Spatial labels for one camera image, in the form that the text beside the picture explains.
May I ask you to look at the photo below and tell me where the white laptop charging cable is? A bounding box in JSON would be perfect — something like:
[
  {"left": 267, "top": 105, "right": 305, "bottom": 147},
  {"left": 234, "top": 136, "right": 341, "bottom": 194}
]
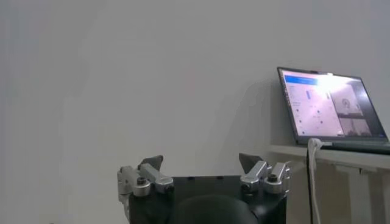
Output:
[{"left": 307, "top": 138, "right": 324, "bottom": 224}]

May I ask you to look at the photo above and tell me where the black cable with adapter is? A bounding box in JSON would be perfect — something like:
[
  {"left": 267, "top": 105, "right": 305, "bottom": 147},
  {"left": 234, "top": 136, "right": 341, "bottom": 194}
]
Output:
[{"left": 305, "top": 149, "right": 314, "bottom": 224}]

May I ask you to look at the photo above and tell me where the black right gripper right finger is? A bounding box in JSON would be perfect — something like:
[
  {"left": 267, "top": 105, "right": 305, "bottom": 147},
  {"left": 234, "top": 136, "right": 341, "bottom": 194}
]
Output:
[{"left": 238, "top": 152, "right": 292, "bottom": 195}]

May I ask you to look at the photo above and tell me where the grey open laptop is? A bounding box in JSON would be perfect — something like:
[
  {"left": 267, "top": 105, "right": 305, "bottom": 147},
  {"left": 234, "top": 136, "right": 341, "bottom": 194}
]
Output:
[{"left": 276, "top": 66, "right": 390, "bottom": 155}]

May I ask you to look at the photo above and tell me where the white laptop side table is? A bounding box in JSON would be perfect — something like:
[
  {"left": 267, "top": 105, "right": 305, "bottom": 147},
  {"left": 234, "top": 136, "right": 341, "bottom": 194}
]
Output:
[{"left": 268, "top": 144, "right": 390, "bottom": 224}]

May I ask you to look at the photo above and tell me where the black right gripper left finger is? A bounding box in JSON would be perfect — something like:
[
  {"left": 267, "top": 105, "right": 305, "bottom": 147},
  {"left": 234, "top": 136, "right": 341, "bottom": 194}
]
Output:
[{"left": 117, "top": 154, "right": 175, "bottom": 223}]

